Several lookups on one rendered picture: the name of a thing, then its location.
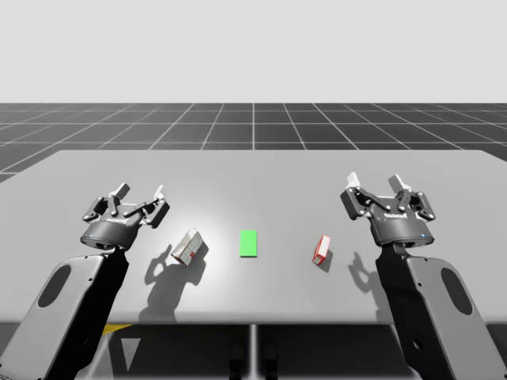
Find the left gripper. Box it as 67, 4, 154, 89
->
80, 182, 171, 251

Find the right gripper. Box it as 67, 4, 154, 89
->
339, 171, 436, 247

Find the red and white carton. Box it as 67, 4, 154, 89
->
170, 227, 208, 267

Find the green pad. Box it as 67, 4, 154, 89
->
238, 229, 259, 258

